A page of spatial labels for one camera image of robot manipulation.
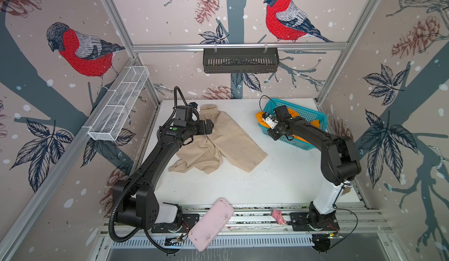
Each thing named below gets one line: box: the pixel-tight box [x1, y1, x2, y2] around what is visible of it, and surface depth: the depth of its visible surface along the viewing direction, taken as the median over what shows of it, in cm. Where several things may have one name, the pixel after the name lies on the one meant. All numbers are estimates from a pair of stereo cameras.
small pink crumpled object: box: [271, 209, 287, 226], surface depth 74 cm
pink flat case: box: [188, 197, 235, 252], surface depth 73 cm
